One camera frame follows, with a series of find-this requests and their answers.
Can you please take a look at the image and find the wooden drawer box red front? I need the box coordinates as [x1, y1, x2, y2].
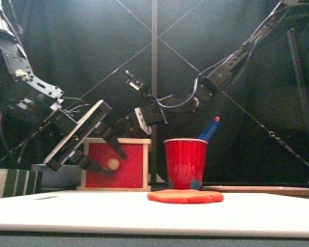
[78, 137, 153, 191]

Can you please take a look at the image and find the grey box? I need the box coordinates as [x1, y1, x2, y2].
[30, 163, 83, 190]

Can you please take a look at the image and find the blue marker with red cap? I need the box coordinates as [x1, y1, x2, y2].
[197, 116, 222, 143]

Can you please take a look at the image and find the red plastic cup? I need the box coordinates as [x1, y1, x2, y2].
[162, 138, 210, 191]

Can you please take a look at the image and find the white cutting board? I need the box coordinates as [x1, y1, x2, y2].
[0, 189, 309, 239]

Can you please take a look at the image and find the green white striped box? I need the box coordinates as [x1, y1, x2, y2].
[0, 168, 43, 199]

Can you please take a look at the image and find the flat wooden tray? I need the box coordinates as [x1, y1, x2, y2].
[201, 184, 309, 198]

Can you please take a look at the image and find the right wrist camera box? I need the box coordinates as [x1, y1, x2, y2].
[125, 69, 146, 96]

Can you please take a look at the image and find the vertical metal frame pole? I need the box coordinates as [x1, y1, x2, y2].
[149, 0, 159, 185]

